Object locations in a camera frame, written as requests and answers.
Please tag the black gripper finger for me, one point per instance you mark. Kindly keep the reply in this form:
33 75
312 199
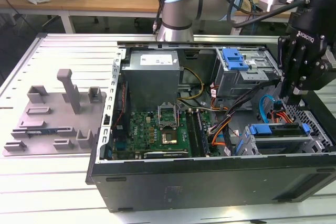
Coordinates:
283 58
298 72

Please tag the hard disk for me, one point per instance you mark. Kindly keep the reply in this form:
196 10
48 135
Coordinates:
260 129

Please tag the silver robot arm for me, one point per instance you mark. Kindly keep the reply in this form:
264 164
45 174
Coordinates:
181 6

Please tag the silver disk bay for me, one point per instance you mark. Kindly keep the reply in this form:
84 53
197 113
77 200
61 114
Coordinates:
248 140

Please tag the blue plastic drive latch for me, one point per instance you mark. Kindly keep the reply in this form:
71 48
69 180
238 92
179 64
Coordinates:
232 61

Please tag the grey drive cage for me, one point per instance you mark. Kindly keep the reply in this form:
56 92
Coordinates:
231 82

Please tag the RAM stick in slot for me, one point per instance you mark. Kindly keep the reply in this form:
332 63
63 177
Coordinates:
203 132

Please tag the black RAM slot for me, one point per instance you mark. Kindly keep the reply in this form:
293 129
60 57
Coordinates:
191 132
197 132

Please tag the grey power supply unit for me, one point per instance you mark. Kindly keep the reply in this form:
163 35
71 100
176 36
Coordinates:
149 82

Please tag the CPU socket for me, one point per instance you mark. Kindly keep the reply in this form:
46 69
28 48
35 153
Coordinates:
169 137

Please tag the black PC case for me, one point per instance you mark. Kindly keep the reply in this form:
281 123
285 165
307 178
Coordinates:
210 182

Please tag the black graphics card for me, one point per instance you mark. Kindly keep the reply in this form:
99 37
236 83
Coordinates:
165 155

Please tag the green motherboard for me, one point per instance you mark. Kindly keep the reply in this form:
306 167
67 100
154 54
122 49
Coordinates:
141 127

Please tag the wooden desk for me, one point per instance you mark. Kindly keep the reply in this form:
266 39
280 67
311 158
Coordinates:
105 1

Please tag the grey parts rack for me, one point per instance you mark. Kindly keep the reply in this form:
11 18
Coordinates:
52 119

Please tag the RAM stick on rack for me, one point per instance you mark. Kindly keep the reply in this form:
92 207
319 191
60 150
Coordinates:
42 131

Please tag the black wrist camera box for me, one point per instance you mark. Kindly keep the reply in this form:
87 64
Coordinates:
317 77

